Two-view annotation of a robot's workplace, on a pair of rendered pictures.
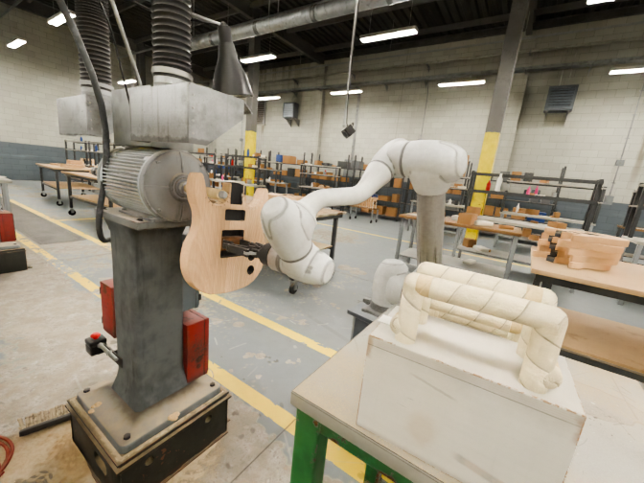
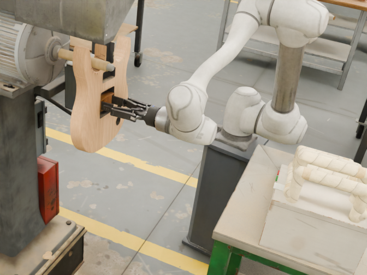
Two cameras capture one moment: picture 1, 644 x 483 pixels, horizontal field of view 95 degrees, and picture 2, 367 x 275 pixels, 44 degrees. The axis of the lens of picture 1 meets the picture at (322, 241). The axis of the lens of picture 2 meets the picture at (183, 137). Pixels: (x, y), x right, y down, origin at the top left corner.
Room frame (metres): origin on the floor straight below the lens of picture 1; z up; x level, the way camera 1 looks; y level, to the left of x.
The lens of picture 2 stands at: (-0.45, 0.42, 1.84)
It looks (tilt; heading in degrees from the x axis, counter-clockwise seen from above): 31 degrees down; 345
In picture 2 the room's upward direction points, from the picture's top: 9 degrees clockwise
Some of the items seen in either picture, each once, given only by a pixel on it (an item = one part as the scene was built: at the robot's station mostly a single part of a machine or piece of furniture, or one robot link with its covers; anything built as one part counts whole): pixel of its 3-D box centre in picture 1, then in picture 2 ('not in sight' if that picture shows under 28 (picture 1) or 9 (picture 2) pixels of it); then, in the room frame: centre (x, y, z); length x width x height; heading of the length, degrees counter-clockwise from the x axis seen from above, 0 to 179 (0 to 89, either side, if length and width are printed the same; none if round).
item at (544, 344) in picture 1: (541, 353); (360, 205); (0.34, -0.29, 1.15); 0.03 x 0.03 x 0.09
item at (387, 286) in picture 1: (391, 281); (243, 109); (1.38, -0.36, 0.87); 0.18 x 0.16 x 0.22; 50
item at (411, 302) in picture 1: (409, 311); (295, 185); (0.42, -0.15, 1.15); 0.03 x 0.03 x 0.09
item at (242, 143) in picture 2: (381, 305); (232, 132); (1.40, -0.34, 0.73); 0.22 x 0.18 x 0.06; 50
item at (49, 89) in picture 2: not in sight; (59, 85); (1.26, 0.50, 1.02); 0.19 x 0.04 x 0.04; 147
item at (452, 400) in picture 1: (454, 392); (314, 222); (0.42, -0.24, 1.02); 0.27 x 0.15 x 0.17; 61
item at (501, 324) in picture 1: (473, 312); (327, 174); (0.52, -0.30, 1.12); 0.20 x 0.03 x 0.03; 60
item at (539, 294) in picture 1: (480, 284); (334, 165); (0.45, -0.26, 1.20); 0.20 x 0.03 x 0.03; 60
